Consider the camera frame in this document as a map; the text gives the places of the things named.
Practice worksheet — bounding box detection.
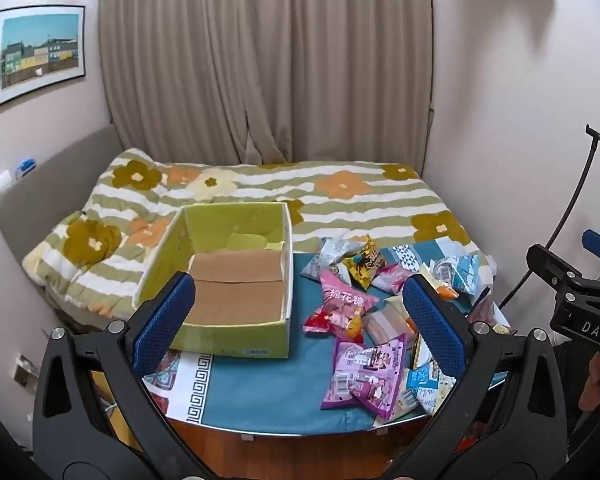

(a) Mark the grey white snack bag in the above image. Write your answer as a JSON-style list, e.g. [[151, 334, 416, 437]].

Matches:
[[300, 237, 367, 282]]

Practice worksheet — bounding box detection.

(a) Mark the person's right hand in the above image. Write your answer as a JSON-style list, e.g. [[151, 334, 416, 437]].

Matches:
[[578, 354, 600, 412]]

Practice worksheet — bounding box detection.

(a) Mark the yellow snack bag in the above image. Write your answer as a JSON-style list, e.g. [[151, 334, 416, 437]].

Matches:
[[342, 235, 386, 291]]

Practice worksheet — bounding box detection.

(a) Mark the grey headboard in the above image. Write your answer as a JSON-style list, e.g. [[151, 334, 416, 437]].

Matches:
[[0, 124, 127, 261]]

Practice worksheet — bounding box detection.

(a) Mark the small blue white packet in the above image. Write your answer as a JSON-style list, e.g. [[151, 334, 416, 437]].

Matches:
[[405, 362, 456, 416]]

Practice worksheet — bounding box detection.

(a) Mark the beige curtain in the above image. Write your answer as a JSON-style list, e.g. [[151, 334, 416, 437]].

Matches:
[[97, 0, 436, 168]]

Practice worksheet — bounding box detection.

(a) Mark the green striped floral blanket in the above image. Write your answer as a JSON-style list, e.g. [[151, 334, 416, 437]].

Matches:
[[21, 148, 483, 333]]

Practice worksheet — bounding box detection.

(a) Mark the tan snack packet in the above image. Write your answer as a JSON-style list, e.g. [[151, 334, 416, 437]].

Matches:
[[362, 305, 417, 347]]

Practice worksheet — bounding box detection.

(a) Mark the black curved rod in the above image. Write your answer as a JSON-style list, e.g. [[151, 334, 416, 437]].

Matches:
[[499, 124, 600, 311]]

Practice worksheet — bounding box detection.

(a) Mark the framed wall poster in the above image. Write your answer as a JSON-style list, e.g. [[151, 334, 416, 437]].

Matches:
[[0, 5, 87, 110]]

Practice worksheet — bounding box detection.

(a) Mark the large blue white snack bag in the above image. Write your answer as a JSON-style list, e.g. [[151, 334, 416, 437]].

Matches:
[[426, 254, 495, 297]]

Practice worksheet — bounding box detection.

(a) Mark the pink white snack bag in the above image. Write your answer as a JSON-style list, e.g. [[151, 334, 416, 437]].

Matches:
[[371, 262, 417, 297]]

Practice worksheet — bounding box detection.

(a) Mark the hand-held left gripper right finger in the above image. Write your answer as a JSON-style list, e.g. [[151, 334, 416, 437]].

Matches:
[[400, 274, 567, 466]]

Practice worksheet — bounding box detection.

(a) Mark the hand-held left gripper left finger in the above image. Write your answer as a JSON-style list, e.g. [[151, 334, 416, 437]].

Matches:
[[32, 272, 201, 466]]

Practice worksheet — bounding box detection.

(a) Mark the pink marshmallow bag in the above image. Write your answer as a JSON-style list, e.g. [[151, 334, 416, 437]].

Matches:
[[302, 270, 381, 344]]

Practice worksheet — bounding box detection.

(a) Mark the green cardboard box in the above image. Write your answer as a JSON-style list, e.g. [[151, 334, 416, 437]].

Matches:
[[134, 202, 295, 359]]

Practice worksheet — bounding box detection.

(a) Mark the white snack packet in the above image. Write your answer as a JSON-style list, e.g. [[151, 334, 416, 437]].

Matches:
[[377, 389, 433, 428]]

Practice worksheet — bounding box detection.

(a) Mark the blue patterned tablecloth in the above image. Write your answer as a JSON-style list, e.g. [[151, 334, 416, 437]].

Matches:
[[142, 239, 512, 436]]

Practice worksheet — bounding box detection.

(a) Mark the red snack packet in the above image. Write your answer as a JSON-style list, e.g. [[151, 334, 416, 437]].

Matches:
[[467, 294, 512, 337]]

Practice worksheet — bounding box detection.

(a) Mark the purple snack packet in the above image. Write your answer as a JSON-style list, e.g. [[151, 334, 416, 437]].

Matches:
[[321, 332, 407, 420]]

